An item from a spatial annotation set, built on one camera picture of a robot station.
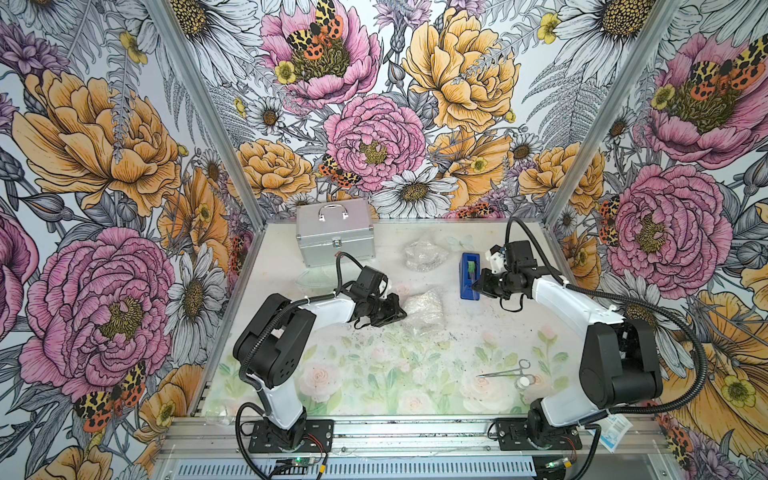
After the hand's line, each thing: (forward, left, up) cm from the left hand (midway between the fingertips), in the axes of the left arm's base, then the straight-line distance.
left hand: (405, 322), depth 90 cm
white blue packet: (-28, -50, -3) cm, 58 cm away
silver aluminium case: (+29, +25, +10) cm, 40 cm away
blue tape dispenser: (+13, -20, +3) cm, 24 cm away
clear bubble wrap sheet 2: (+2, -6, +2) cm, 7 cm away
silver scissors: (-11, -34, -4) cm, 36 cm away
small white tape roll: (-17, -30, 0) cm, 35 cm away
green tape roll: (+18, -22, +3) cm, 29 cm away
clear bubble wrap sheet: (+23, -7, +3) cm, 24 cm away
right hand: (+6, -20, +7) cm, 22 cm away
